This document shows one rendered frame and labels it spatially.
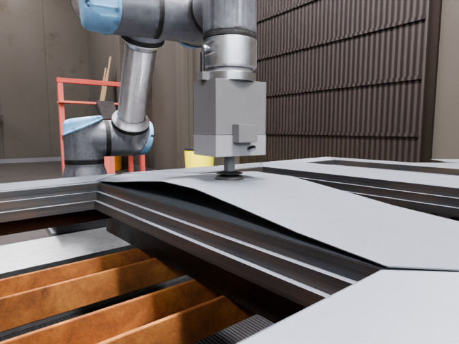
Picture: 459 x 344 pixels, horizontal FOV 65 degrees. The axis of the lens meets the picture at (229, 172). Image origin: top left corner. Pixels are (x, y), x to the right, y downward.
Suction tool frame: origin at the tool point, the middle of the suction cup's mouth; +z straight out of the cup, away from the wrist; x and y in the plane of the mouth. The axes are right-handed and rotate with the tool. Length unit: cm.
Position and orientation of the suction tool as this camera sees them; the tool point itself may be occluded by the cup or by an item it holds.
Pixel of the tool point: (229, 186)
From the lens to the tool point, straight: 53.2
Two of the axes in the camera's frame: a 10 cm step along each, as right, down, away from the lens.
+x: -5.4, -1.0, 8.3
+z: 0.0, 9.9, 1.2
